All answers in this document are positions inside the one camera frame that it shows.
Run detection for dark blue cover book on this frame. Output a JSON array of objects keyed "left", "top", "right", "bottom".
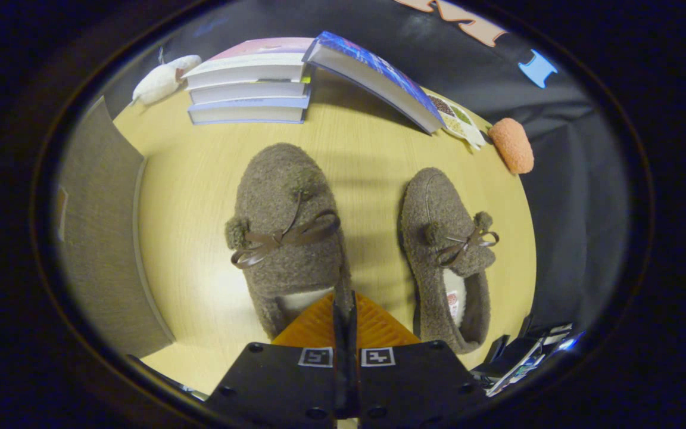
[{"left": 302, "top": 31, "right": 447, "bottom": 135}]

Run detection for black and white device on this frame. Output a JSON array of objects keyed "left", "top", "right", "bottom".
[{"left": 472, "top": 315, "right": 585, "bottom": 398}]

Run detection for thin white book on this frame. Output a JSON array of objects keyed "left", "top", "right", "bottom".
[{"left": 188, "top": 80, "right": 311, "bottom": 105}]

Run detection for white plush mouse toy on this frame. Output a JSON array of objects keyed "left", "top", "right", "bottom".
[{"left": 131, "top": 48, "right": 202, "bottom": 108}]

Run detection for pale blue cover book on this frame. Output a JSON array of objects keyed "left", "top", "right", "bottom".
[{"left": 188, "top": 94, "right": 311, "bottom": 126}]

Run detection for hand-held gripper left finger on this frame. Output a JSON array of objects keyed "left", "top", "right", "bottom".
[{"left": 205, "top": 290, "right": 347, "bottom": 427}]

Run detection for pink cover book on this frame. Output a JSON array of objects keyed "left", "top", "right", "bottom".
[{"left": 181, "top": 37, "right": 315, "bottom": 91}]

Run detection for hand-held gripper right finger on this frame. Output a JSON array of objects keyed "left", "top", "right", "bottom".
[{"left": 346, "top": 290, "right": 491, "bottom": 427}]

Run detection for orange fuzzy plush toy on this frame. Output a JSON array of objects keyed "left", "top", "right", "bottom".
[{"left": 488, "top": 118, "right": 535, "bottom": 175}]

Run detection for grey fabric storage box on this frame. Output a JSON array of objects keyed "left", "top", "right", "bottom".
[{"left": 56, "top": 97, "right": 176, "bottom": 359}]

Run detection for brown fuzzy slipper shoe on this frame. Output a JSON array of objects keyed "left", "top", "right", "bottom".
[
  {"left": 400, "top": 167, "right": 500, "bottom": 355},
  {"left": 224, "top": 142, "right": 353, "bottom": 340}
]

